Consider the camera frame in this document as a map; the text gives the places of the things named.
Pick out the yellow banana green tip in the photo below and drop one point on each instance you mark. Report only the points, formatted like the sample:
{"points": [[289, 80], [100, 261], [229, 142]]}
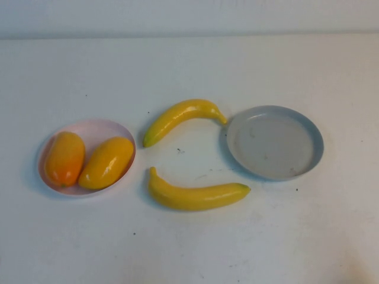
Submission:
{"points": [[177, 114], [195, 198]]}

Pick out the yellow mango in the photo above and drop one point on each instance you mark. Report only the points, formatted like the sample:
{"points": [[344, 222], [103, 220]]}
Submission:
{"points": [[106, 162]]}

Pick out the orange mango green stem dot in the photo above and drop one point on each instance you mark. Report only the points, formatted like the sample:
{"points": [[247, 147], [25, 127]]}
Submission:
{"points": [[63, 159]]}

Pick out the grey-blue round plate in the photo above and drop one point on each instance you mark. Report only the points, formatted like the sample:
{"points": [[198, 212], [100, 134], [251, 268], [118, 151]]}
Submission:
{"points": [[272, 145]]}

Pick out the pink round plate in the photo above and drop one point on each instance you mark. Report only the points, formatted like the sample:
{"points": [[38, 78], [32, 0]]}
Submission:
{"points": [[91, 128]]}

